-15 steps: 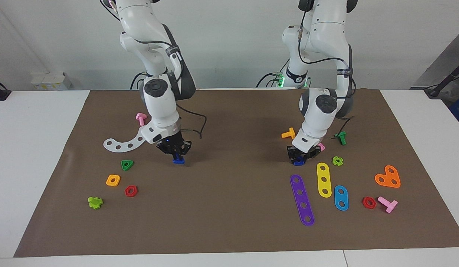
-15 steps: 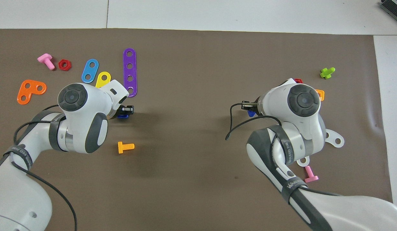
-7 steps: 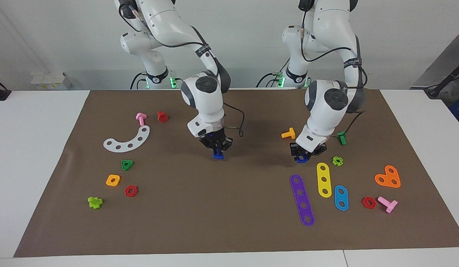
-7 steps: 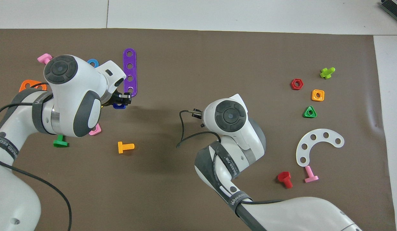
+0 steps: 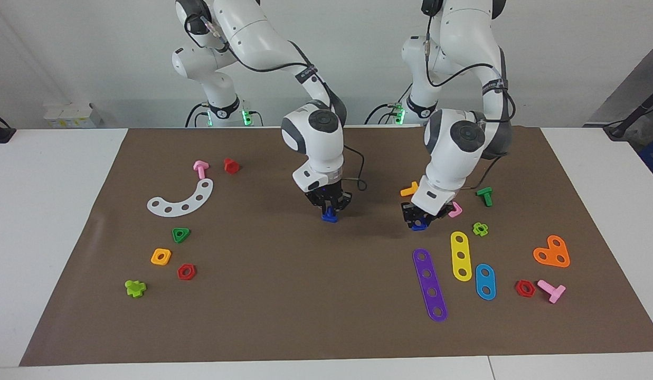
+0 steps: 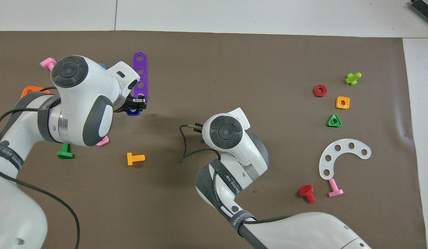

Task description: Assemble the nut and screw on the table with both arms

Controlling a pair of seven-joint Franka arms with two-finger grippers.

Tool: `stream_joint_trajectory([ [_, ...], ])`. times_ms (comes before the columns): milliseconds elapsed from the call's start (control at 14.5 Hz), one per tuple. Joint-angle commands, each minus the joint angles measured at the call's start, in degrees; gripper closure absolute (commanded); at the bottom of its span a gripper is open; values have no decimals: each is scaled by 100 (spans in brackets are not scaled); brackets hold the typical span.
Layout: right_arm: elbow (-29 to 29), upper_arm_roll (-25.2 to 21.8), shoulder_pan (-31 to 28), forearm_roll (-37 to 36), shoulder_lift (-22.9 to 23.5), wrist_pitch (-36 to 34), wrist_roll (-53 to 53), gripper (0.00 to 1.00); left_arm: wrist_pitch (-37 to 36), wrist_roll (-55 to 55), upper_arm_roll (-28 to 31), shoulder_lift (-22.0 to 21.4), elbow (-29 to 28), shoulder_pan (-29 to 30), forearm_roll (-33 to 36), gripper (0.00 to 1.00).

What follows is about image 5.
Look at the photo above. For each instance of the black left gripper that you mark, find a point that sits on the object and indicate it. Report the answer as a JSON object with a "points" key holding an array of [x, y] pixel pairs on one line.
{"points": [[418, 210]]}

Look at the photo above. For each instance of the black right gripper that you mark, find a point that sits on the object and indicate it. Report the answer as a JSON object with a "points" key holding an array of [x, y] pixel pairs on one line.
{"points": [[329, 195]]}

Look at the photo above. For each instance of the blue square toy nut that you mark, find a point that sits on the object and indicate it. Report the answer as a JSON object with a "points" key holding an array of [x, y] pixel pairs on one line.
{"points": [[420, 228]]}

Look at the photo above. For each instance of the blue triangle-head toy screw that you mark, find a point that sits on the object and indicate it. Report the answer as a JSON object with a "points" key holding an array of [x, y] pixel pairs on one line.
{"points": [[330, 218]]}

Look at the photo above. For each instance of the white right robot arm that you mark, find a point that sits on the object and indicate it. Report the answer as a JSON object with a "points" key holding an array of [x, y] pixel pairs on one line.
{"points": [[313, 137]]}

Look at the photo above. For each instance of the orange toy screw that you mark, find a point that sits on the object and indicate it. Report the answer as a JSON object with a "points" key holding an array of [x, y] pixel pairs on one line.
{"points": [[408, 191]]}

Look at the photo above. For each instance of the pink square toy nut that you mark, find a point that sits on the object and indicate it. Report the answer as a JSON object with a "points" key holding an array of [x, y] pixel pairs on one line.
{"points": [[456, 211]]}

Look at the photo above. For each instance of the lime cross toy nut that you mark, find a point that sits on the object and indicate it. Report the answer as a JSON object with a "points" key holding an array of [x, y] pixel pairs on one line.
{"points": [[484, 231]]}

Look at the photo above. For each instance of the green toy screw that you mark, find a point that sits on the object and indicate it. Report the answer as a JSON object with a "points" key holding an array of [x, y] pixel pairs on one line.
{"points": [[486, 196]]}

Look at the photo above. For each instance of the red toy screw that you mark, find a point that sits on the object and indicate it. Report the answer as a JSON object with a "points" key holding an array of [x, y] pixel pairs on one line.
{"points": [[231, 167]]}

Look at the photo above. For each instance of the red hexagon toy nut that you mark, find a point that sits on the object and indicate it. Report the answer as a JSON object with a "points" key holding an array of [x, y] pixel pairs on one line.
{"points": [[531, 291], [192, 274]]}

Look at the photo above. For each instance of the small pink toy screw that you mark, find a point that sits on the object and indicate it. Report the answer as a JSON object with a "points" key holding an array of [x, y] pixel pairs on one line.
{"points": [[201, 169]]}

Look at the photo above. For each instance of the green triangle toy nut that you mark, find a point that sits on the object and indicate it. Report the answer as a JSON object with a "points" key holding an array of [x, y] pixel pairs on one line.
{"points": [[185, 231]]}

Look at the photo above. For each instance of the large pink toy screw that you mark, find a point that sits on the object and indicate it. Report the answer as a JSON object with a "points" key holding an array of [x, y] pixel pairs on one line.
{"points": [[553, 291]]}

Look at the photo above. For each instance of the orange square toy nut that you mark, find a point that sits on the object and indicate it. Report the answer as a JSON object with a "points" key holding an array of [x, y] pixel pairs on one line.
{"points": [[168, 253]]}

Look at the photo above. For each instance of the lime cross-head toy screw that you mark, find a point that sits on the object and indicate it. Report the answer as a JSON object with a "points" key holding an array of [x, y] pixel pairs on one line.
{"points": [[134, 288]]}

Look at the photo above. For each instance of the purple four-hole strip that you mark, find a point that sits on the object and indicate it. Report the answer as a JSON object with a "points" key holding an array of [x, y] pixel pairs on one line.
{"points": [[424, 265]]}

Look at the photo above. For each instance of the yellow three-hole strip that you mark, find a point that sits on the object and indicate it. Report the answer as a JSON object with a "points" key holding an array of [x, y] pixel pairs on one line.
{"points": [[461, 247]]}

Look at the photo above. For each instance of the brown table mat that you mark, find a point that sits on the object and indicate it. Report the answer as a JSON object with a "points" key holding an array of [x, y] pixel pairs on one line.
{"points": [[326, 295]]}

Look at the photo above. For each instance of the blue two-hole strip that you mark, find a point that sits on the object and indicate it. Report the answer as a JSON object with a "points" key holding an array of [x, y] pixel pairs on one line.
{"points": [[485, 282]]}

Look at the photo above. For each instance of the orange heart-shaped plate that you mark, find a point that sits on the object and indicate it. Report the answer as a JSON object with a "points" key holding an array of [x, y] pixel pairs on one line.
{"points": [[553, 253]]}

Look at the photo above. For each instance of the white curved perforated strip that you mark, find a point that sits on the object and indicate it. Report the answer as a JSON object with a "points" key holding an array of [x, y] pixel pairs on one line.
{"points": [[176, 209]]}

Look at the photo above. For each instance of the black stand pole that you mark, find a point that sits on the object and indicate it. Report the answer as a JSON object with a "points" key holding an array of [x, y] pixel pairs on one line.
{"points": [[637, 111]]}

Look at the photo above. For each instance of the white box by wall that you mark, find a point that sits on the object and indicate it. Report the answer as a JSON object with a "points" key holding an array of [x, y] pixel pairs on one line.
{"points": [[70, 116]]}

